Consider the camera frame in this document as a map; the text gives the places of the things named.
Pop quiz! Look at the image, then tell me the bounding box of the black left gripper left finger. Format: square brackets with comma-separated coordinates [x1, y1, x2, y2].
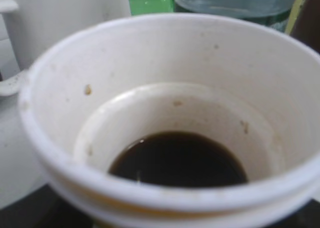
[0, 185, 94, 228]

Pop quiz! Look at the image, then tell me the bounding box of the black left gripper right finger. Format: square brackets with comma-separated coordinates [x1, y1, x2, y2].
[269, 199, 320, 228]

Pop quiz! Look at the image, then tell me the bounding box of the yellow paper cup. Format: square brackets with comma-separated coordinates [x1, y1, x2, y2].
[18, 13, 320, 228]

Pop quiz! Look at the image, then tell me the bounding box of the brown coffee bottle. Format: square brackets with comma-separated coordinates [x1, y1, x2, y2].
[285, 0, 320, 53]

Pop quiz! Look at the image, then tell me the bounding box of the white ceramic mug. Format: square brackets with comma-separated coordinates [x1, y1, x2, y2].
[0, 0, 131, 97]

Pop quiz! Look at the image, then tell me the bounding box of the clear water bottle green label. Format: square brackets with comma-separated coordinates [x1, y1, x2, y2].
[174, 0, 295, 32]

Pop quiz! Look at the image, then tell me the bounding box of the green soda bottle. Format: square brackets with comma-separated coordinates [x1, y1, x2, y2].
[129, 0, 174, 16]

